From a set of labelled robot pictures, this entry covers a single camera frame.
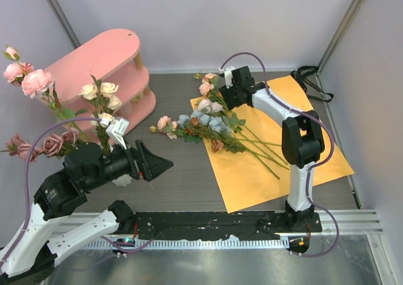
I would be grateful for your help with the rust brown rose stem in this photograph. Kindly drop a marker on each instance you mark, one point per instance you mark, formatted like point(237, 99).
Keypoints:
point(214, 129)

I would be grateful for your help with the pink faceted cup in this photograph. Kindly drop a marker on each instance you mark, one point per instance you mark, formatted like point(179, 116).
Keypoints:
point(127, 110)

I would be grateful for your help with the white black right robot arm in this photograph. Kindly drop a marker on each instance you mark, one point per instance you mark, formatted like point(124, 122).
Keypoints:
point(302, 141)

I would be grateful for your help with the small pink bud stem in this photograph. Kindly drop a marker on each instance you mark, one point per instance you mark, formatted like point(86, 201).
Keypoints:
point(167, 126)

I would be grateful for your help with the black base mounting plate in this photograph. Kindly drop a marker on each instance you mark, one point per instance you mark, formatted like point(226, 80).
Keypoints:
point(219, 225)

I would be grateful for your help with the white ribbed ceramic vase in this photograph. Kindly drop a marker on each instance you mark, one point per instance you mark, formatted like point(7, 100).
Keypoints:
point(122, 181)

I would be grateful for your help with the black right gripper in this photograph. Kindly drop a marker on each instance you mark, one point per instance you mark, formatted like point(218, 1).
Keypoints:
point(225, 94)

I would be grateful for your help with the white slotted cable duct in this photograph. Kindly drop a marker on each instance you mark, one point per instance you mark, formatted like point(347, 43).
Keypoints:
point(229, 244)

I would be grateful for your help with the mauve rose flower stem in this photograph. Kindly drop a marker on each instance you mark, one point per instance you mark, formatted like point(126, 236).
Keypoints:
point(52, 146)

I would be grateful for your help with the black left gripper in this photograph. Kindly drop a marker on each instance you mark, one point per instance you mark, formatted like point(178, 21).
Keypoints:
point(153, 165)

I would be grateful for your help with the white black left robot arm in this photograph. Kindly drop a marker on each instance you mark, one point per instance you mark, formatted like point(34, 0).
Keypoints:
point(34, 254)

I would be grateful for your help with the pink three-tier shelf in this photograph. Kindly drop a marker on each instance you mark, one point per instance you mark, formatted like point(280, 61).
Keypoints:
point(112, 58)

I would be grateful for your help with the aluminium frame rail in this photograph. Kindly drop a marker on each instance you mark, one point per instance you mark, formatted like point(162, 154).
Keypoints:
point(351, 222)

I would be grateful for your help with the pink rose flower stem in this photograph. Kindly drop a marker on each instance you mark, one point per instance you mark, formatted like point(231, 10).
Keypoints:
point(36, 83)

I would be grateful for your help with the blue flower stem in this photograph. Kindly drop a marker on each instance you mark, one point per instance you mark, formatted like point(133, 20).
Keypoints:
point(259, 149)

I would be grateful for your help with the green mug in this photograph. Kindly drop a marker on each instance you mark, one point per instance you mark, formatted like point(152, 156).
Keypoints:
point(137, 98)

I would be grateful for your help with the large peach peony stem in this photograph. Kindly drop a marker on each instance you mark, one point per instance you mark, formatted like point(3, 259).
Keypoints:
point(212, 100)

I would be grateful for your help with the peach rose flower stem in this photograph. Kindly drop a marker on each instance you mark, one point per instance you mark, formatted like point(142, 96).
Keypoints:
point(104, 109)

